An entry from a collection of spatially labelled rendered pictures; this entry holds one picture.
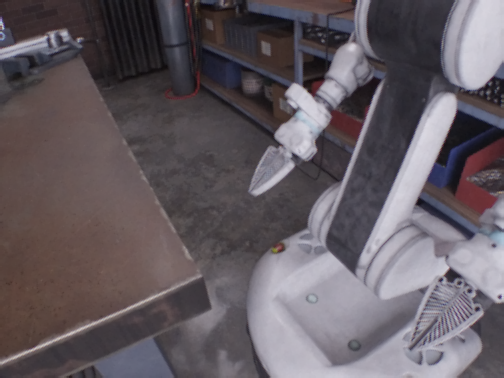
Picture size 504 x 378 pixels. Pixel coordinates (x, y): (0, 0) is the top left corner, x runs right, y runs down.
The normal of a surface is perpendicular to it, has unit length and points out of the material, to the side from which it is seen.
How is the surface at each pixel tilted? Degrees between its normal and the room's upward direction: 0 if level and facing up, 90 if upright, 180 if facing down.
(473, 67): 98
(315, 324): 0
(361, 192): 70
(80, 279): 0
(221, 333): 0
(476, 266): 44
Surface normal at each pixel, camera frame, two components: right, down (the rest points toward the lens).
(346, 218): -0.83, 0.06
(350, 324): -0.07, -0.80
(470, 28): 0.19, 0.51
